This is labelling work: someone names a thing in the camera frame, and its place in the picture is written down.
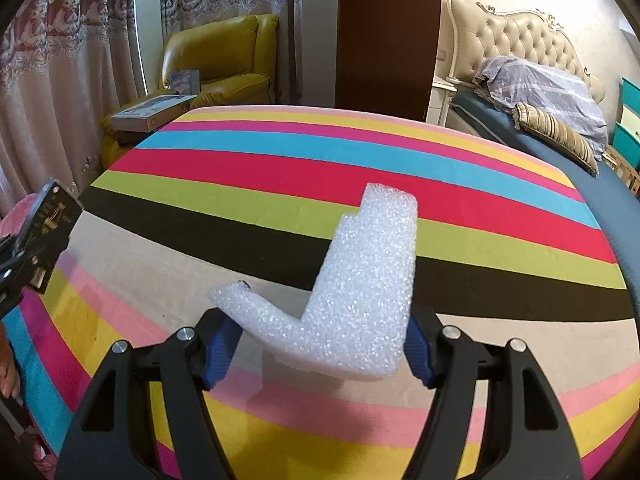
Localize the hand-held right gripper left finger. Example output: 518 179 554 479
54 309 244 480

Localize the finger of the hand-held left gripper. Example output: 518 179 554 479
0 266 33 322
0 237 26 268

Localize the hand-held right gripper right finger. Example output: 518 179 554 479
403 304 586 480

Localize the waste bin with pink bag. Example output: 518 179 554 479
0 196 42 240

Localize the small black box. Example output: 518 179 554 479
15 177 84 294

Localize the white angled foam piece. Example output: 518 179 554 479
207 182 419 384

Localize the person's left forearm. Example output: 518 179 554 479
0 321 22 399

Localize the flat white cardboard box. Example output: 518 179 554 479
110 93 197 134

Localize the striped colourful tablecloth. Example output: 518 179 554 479
0 104 640 480

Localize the bed with blue sheet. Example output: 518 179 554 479
446 90 640 303

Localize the small upright picture book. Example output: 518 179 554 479
169 69 202 95

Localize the white nightstand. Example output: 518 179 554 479
425 77 459 129

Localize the striped brown pillow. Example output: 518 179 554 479
509 102 600 177

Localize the grey striped pillow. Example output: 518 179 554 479
473 55 609 162

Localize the yellow leather armchair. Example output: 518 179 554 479
99 13 279 172

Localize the stack of plastic storage boxes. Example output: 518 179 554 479
612 77 640 170

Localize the brown wooden wardrobe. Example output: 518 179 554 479
335 0 444 124

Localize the cream tufted headboard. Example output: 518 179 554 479
446 0 607 107

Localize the wooden bed rail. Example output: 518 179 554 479
602 147 640 192

